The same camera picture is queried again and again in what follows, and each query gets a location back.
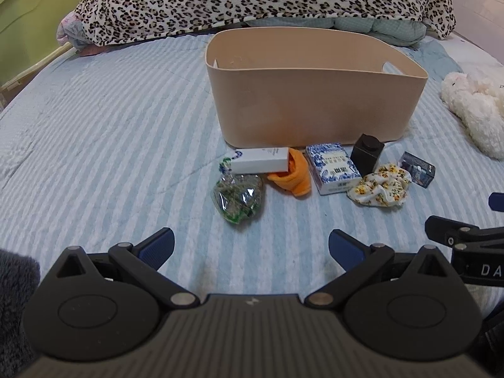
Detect blue white tissue pack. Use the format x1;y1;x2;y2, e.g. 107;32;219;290
305;142;361;195

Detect green plastic drawer cabinet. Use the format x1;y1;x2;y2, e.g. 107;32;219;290
0;0;80;84

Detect white rectangular cosmetic box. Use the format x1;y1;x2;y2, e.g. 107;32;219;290
227;148;289;174

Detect grey fuzzy sleeve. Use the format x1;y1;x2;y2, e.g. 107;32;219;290
1;250;40;377

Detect green glass bead bag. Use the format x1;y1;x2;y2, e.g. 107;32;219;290
211;157;264;224

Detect floral fabric scrunchie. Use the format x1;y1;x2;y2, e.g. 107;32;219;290
347;163;412;208

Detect light blue striped bedsheet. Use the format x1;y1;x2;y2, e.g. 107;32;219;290
1;35;503;296

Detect teal quilted comforter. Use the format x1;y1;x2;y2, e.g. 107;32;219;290
245;17;427;47

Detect small dark transparent box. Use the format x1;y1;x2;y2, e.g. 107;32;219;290
399;152;436;189

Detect orange knit cloth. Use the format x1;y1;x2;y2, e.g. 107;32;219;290
266;148;311;197

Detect beige plastic storage basket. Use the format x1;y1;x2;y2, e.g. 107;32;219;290
205;27;429;148

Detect black square bottle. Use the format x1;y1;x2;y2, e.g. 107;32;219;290
350;134;384;177

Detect white plush bunny toy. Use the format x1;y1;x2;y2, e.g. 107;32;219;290
441;72;503;160

